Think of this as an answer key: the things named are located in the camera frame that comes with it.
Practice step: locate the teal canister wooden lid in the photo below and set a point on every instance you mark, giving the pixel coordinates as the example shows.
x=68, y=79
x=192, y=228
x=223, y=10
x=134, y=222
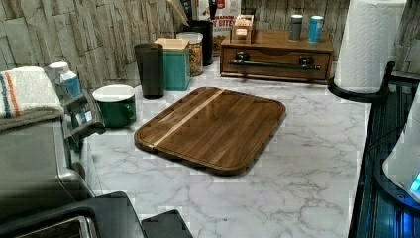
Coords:
x=176, y=66

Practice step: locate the grey shaker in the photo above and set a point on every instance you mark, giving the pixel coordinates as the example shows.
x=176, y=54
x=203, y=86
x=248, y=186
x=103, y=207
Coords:
x=295, y=27

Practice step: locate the striped folded towel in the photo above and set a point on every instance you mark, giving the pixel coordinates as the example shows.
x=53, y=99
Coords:
x=27, y=97

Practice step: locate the wooden drawer box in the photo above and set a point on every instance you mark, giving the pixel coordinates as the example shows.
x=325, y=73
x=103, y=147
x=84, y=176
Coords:
x=278, y=40

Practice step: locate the wooden cutting board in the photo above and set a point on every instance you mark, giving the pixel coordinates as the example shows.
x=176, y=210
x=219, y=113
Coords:
x=219, y=130

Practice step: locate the dark tall tumbler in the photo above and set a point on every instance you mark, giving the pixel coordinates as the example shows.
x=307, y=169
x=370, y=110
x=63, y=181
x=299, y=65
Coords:
x=149, y=61

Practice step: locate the green mug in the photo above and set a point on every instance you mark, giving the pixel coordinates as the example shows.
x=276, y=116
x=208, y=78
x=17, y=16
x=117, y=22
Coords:
x=117, y=104

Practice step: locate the glass jar with cereal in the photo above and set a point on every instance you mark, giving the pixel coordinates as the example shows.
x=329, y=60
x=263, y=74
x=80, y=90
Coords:
x=195, y=51

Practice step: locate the blue shaker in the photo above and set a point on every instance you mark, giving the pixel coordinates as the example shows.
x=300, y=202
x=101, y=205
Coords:
x=315, y=29

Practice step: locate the black utensil holder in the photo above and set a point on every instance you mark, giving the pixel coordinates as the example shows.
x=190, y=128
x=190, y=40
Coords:
x=205, y=28

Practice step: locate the small wooden holder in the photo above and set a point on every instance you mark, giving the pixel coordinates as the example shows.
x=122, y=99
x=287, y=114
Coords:
x=243, y=29

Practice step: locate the white bottle blue label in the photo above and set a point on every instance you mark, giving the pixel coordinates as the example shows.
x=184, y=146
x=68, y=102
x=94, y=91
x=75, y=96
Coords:
x=68, y=82

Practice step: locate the black paper towel holder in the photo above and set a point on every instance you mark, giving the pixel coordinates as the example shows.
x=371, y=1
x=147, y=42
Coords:
x=375, y=97

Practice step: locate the stainless toaster oven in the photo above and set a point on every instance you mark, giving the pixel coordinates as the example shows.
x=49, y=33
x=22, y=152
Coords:
x=49, y=164

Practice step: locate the white paper towel roll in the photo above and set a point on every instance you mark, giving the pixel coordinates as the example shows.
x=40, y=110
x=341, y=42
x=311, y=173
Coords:
x=367, y=44

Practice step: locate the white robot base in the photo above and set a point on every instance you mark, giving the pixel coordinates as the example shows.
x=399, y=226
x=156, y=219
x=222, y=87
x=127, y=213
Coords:
x=399, y=173

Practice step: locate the dark metal drawer handle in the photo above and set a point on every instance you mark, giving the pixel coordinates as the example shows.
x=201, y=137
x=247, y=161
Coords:
x=243, y=59

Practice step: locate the wooden drawer front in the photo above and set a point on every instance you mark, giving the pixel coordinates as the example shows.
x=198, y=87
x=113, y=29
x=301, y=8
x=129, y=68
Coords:
x=322, y=59

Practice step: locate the black sink edge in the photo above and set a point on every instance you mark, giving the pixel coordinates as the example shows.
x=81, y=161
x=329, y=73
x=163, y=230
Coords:
x=107, y=216

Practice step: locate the wooden spoon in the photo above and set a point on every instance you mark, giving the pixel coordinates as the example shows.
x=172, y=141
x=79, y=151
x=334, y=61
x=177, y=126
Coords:
x=178, y=12

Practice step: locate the cereal box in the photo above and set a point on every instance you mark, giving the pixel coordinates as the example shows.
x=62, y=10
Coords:
x=225, y=15

